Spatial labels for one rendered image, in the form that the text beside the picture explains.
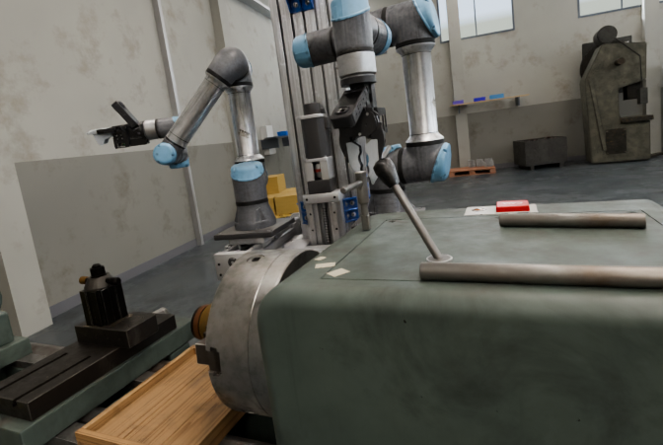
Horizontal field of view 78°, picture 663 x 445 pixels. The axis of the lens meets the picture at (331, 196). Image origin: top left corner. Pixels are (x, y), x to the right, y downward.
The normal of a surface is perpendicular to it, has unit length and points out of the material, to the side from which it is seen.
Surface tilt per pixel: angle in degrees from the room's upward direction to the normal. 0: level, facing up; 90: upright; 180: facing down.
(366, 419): 90
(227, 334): 67
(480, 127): 90
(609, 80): 90
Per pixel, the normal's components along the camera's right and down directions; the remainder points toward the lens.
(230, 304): -0.38, -0.50
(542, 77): -0.26, 0.18
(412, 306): -0.40, -0.29
